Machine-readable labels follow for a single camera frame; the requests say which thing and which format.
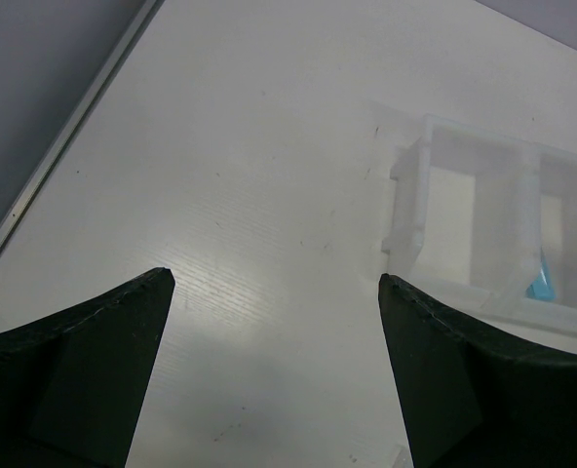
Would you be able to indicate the white three-compartment tray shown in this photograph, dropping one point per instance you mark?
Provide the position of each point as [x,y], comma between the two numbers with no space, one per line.
[471,214]

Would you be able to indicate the aluminium table edge rail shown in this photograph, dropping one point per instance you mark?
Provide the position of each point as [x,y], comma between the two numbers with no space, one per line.
[56,60]

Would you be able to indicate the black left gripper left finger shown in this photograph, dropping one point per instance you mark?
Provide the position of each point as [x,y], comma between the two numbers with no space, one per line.
[72,384]

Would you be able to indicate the blue highlighter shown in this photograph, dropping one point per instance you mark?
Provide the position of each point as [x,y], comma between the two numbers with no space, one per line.
[542,286]

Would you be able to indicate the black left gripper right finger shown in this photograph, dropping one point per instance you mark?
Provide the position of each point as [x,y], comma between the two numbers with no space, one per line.
[472,395]

